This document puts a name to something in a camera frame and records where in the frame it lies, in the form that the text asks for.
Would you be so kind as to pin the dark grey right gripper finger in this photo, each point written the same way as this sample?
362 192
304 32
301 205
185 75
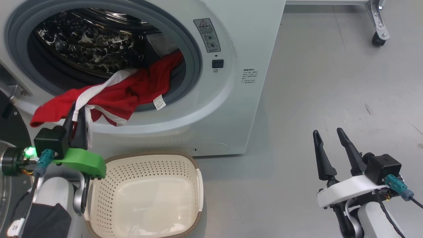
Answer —
325 165
353 155

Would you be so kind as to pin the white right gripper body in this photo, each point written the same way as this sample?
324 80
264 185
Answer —
347 190

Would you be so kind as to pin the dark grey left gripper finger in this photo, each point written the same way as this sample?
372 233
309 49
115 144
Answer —
70 119
81 135

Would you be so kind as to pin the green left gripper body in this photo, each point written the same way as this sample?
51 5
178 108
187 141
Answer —
86 162

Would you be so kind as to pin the black round glass washer door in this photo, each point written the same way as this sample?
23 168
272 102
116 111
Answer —
10 119

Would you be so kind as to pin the red basketball jersey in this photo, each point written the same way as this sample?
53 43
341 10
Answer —
132 92

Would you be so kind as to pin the cream perforated laundry basket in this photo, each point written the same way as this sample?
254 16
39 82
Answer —
148 198

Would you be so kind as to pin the white front-load washing machine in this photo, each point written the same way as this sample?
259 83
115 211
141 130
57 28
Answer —
231 115

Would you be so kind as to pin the grey metal leg with caster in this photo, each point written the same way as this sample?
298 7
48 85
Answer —
380 26

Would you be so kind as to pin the grey warning sticker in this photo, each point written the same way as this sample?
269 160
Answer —
207 34

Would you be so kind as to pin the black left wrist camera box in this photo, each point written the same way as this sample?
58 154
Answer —
51 142

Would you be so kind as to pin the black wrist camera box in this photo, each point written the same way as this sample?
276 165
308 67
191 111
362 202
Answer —
383 168
51 142

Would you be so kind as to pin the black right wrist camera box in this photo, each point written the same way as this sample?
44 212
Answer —
383 168

